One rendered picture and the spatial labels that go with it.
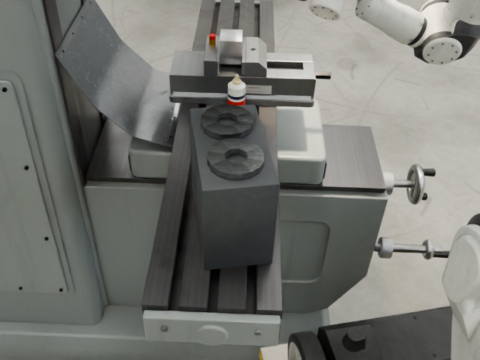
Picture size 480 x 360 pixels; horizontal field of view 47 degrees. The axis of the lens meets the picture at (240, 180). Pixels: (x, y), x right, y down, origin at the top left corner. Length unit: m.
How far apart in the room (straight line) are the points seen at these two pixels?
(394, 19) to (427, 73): 2.33
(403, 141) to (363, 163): 1.40
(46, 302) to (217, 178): 1.05
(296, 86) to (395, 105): 1.88
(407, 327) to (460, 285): 0.42
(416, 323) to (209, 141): 0.71
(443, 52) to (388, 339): 0.64
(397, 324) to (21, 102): 0.98
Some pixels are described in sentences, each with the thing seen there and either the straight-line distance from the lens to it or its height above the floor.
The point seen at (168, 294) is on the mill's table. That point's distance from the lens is 0.93.
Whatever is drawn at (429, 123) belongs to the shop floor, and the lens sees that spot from 3.10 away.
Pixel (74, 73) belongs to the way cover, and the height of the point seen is 1.04.
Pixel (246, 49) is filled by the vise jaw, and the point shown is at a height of 1.04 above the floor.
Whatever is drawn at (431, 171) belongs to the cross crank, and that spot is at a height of 0.69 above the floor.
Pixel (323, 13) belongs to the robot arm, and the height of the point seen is 1.20.
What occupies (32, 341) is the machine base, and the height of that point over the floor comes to 0.17.
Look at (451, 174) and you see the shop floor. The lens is 2.79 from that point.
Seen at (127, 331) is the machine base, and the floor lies 0.20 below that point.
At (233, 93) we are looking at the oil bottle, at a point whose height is 1.01.
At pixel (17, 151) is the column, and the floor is 0.87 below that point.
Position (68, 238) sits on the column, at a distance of 1.56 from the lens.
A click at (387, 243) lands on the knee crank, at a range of 1.60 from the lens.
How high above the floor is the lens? 1.68
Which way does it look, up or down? 41 degrees down
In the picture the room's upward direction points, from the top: 2 degrees clockwise
